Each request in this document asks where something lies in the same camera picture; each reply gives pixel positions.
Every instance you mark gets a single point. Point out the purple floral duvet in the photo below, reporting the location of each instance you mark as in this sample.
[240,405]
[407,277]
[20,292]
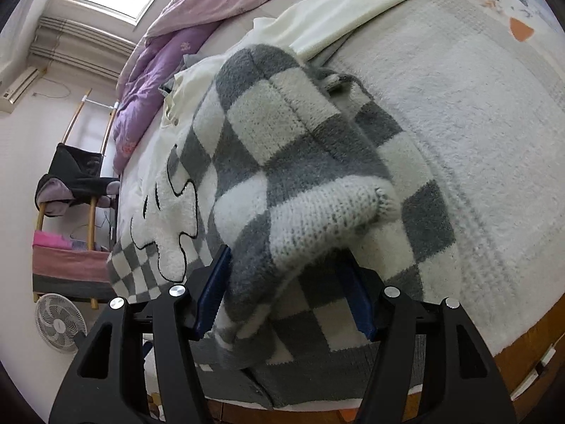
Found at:
[181,28]

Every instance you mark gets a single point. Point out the wooden clothes rack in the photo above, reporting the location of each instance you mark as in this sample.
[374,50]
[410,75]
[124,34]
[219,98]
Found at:
[91,226]

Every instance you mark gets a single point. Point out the grey white checkered cardigan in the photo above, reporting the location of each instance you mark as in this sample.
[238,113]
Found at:
[303,176]

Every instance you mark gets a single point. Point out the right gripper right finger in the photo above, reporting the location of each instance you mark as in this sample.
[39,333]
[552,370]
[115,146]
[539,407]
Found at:
[461,382]

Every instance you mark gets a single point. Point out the white jacket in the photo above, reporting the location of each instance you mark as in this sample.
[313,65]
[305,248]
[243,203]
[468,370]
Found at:
[305,28]

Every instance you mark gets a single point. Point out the white wall air conditioner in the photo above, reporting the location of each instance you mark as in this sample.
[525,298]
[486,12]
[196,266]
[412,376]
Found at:
[18,89]

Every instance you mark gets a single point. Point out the pink striped towel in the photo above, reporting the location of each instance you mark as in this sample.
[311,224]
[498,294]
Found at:
[67,267]

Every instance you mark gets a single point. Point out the black grey hanging jacket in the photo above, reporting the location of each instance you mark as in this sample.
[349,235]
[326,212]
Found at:
[74,178]

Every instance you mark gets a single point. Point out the white standing fan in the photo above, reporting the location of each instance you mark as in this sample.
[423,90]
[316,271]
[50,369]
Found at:
[58,322]

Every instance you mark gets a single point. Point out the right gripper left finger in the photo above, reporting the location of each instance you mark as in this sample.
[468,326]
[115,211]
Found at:
[105,382]

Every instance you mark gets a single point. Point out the white fuzzy bed blanket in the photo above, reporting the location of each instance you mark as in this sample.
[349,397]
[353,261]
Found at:
[487,113]

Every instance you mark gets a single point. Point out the left grey curtain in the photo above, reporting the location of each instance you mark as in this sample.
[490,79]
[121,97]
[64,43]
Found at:
[80,46]

